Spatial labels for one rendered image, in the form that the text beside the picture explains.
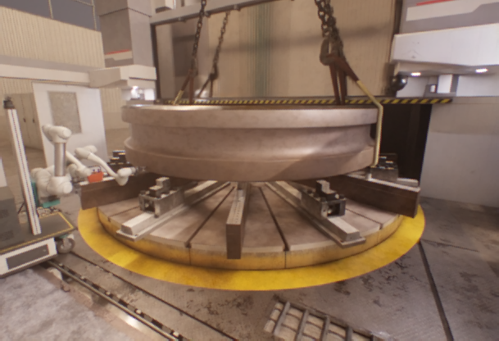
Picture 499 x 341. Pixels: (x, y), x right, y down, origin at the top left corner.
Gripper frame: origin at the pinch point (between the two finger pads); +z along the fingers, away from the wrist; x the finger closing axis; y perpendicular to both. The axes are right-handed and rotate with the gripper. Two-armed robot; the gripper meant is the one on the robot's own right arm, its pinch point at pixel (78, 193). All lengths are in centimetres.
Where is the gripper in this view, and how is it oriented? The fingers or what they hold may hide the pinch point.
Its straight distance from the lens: 373.1
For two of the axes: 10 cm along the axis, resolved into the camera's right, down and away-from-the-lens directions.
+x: 7.7, 1.3, -6.3
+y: -6.4, 1.6, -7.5
